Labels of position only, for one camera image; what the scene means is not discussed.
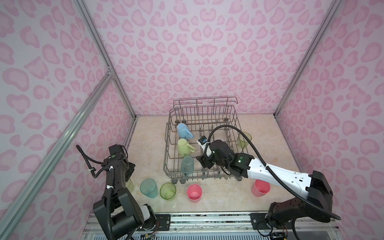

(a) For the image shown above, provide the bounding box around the teal plastic cup front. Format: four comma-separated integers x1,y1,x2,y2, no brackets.
140,179,159,199

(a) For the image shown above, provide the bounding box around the light green ceramic mug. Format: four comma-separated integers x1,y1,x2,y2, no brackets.
177,139,196,157

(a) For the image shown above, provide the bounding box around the light blue ceramic mug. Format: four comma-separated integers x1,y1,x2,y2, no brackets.
177,123,194,140

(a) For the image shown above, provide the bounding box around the green transparent plastic cup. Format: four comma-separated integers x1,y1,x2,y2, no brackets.
160,183,177,201

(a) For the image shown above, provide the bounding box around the pale yellow plastic cup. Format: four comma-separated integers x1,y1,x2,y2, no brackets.
126,179,135,193

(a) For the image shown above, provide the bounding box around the teal textured plastic cup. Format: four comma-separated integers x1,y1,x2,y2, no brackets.
181,156,195,176

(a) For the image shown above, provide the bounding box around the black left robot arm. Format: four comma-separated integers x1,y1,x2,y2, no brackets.
90,144,158,240

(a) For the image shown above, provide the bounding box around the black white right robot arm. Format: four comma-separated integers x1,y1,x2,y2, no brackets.
197,137,341,228

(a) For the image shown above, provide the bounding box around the pink plastic cup centre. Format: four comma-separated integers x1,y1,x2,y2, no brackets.
187,184,203,203

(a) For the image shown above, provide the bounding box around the pink plastic cup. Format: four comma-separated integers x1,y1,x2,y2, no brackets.
187,184,203,203
251,180,271,197

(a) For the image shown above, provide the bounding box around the yellow-green plastic cup right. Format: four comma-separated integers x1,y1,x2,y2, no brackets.
237,132,252,150

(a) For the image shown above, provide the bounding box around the pink plastic cup right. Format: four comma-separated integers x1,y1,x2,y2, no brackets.
251,180,271,197

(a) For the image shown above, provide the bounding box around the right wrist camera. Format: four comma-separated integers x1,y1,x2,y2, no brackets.
197,136,212,156

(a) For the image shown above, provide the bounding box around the grey wire dish rack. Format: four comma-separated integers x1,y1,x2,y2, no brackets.
163,97,252,184

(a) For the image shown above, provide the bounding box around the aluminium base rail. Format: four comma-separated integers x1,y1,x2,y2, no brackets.
80,211,343,240

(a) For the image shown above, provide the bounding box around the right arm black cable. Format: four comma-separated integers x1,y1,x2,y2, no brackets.
203,124,342,221

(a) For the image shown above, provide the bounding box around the left aluminium frame strut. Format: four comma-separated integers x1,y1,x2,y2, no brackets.
1,71,114,240

